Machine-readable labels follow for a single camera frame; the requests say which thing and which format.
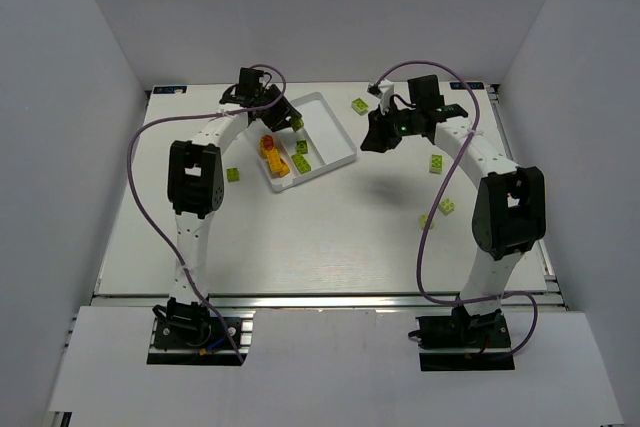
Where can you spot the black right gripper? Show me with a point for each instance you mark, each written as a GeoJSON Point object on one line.
{"type": "Point", "coordinates": [378, 128]}

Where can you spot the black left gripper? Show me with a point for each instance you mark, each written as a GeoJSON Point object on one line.
{"type": "Point", "coordinates": [283, 113]}

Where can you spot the yellow round butterfly lego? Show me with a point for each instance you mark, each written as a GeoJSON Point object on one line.
{"type": "Point", "coordinates": [267, 144]}

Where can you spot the green 2x2 lego upturned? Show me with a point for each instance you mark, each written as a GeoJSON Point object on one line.
{"type": "Point", "coordinates": [302, 146]}

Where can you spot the yellow 2x4 lego brick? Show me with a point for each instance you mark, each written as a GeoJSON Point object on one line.
{"type": "Point", "coordinates": [274, 162]}

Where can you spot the green 2x4 lego brick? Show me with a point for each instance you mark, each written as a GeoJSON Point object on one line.
{"type": "Point", "coordinates": [301, 163]}

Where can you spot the yellow sloped printed lego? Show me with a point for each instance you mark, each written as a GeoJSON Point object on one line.
{"type": "Point", "coordinates": [283, 171]}

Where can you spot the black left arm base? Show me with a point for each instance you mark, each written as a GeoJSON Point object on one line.
{"type": "Point", "coordinates": [192, 335]}

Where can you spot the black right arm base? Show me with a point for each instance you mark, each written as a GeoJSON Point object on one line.
{"type": "Point", "coordinates": [459, 343]}

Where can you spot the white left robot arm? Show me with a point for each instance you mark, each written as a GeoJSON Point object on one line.
{"type": "Point", "coordinates": [196, 178]}

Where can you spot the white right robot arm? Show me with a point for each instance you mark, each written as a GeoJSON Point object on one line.
{"type": "Point", "coordinates": [509, 213]}

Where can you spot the white three-compartment tray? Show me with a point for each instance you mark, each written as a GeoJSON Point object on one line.
{"type": "Point", "coordinates": [329, 145]}

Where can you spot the green 2x4 lego far right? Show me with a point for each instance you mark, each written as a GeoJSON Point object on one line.
{"type": "Point", "coordinates": [436, 164]}

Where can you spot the green 2x2 lego upright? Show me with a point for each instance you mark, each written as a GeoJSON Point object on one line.
{"type": "Point", "coordinates": [232, 174]}

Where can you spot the blue label right corner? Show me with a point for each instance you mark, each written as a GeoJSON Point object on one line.
{"type": "Point", "coordinates": [464, 86]}

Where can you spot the blue label corner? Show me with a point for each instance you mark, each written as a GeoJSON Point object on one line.
{"type": "Point", "coordinates": [169, 90]}
{"type": "Point", "coordinates": [464, 86]}

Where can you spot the green 2x2 lego front right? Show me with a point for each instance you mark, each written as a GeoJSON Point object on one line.
{"type": "Point", "coordinates": [425, 222]}

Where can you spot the blue label left corner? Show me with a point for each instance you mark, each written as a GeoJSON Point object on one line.
{"type": "Point", "coordinates": [169, 90]}

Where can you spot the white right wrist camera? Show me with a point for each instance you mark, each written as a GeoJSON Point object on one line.
{"type": "Point", "coordinates": [383, 91]}

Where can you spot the aluminium table frame rail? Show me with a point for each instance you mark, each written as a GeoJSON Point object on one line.
{"type": "Point", "coordinates": [279, 302]}

